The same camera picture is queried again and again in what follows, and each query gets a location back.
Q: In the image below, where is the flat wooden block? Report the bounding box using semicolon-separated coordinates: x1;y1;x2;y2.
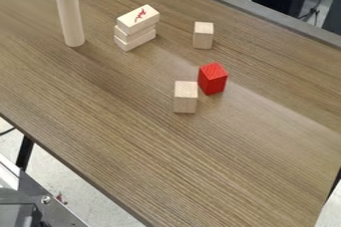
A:
113;29;159;53
113;22;159;44

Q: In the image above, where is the white cylinder tool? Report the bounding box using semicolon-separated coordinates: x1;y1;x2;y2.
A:
42;0;87;48

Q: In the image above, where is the wooden cube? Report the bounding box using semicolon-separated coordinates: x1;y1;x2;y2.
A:
171;80;200;114
191;21;216;50

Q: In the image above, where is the red cube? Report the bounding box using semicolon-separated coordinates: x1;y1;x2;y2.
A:
196;62;231;97

